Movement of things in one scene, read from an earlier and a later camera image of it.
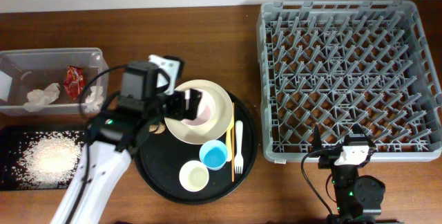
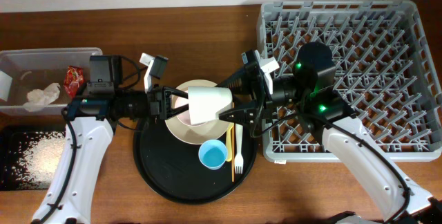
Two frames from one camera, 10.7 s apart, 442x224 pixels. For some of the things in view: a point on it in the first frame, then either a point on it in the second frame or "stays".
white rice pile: [47, 160] stays
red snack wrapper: [74, 81] stays
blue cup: [214, 154] stays
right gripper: [329, 162] -> [257, 92]
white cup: [193, 175] -> [206, 103]
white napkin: [37, 99] stays
